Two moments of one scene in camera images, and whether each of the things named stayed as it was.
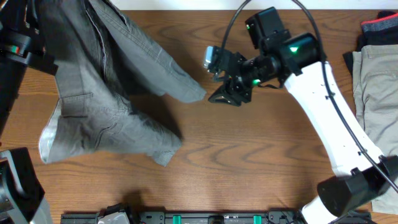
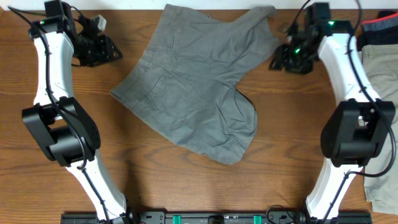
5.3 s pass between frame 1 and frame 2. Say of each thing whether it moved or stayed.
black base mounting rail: stayed
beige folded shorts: stayed
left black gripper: moved
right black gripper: moved
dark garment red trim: stayed
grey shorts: moved
